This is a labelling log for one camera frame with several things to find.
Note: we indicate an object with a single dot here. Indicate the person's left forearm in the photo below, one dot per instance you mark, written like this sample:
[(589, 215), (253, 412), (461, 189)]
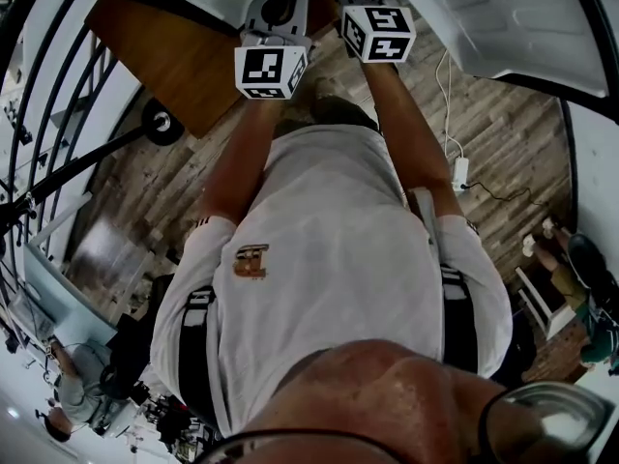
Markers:
[(242, 162)]

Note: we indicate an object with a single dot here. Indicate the person's face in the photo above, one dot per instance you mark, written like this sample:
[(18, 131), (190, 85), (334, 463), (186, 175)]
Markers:
[(367, 404)]

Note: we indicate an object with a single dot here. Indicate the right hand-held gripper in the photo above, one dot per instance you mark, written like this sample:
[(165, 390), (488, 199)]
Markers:
[(382, 32)]

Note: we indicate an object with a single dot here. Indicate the black wheel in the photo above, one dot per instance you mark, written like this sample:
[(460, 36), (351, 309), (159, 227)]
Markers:
[(162, 123)]

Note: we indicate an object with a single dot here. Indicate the white appliance door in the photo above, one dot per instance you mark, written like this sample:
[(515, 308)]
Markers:
[(508, 17)]

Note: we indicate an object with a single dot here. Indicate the brown wooden cabinet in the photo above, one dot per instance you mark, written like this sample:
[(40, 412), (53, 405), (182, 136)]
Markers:
[(169, 56)]

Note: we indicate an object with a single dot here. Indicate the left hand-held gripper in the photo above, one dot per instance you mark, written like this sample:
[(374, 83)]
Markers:
[(263, 68)]

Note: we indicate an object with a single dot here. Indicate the black pole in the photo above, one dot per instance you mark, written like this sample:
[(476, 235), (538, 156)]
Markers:
[(77, 167)]

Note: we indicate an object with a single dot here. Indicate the black metal railing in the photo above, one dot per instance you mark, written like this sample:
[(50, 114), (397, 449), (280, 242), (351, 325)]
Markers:
[(43, 95)]

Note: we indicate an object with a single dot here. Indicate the black-rimmed eyeglasses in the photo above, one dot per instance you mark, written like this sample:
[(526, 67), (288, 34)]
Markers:
[(556, 414)]

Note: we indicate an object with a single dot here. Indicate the white table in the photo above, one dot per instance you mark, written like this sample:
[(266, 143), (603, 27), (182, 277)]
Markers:
[(63, 298)]

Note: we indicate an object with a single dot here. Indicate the person's right forearm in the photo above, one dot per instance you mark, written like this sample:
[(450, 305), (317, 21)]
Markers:
[(401, 128)]

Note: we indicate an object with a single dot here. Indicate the white power strip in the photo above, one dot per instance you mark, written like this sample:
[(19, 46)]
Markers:
[(460, 172)]

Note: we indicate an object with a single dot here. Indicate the white chair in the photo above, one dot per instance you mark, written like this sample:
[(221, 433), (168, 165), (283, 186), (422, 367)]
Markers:
[(544, 307)]

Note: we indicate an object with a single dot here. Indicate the person's white shirt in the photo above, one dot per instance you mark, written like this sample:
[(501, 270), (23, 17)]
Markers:
[(329, 259)]

